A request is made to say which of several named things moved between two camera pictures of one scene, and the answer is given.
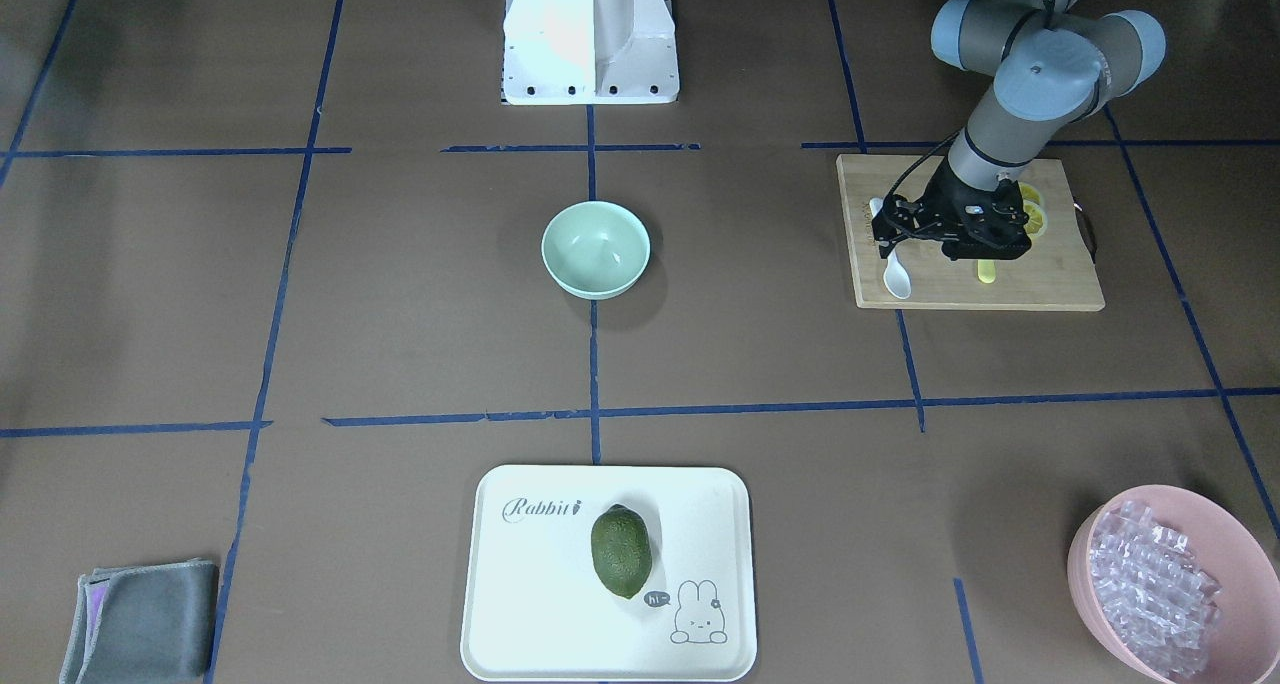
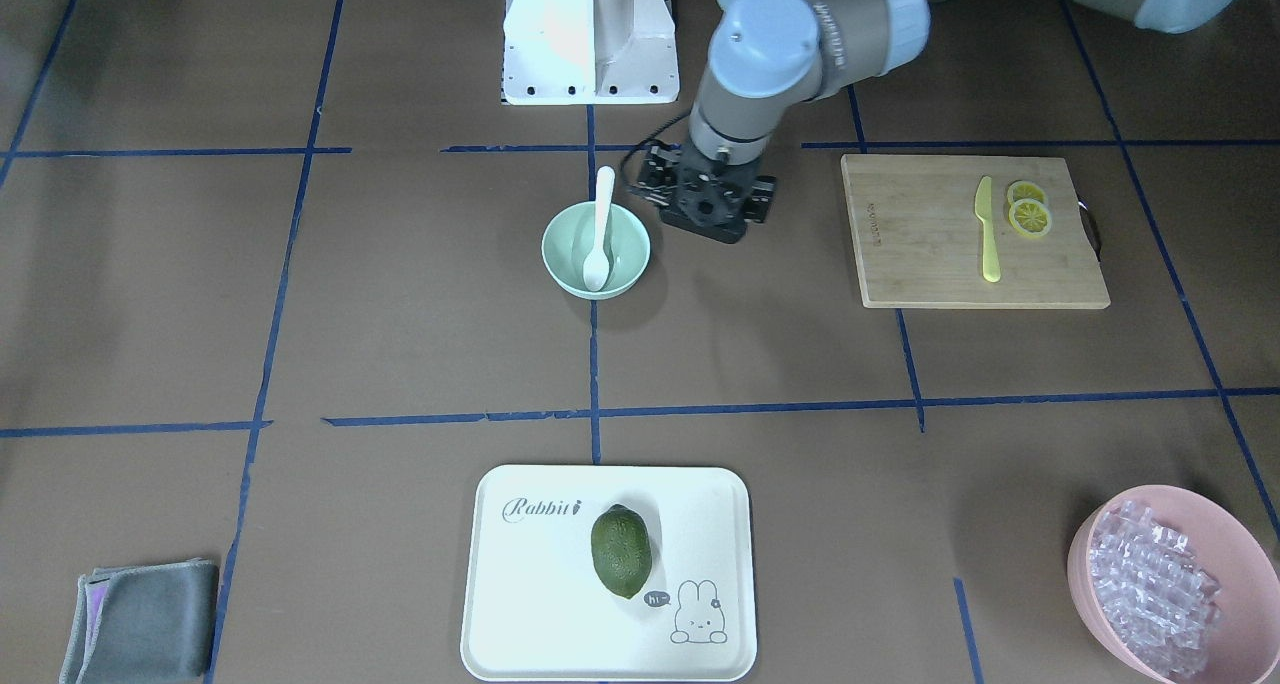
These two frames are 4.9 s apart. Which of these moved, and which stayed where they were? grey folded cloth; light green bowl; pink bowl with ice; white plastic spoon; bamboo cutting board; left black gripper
Moved: left black gripper; white plastic spoon
Stayed: pink bowl with ice; grey folded cloth; bamboo cutting board; light green bowl
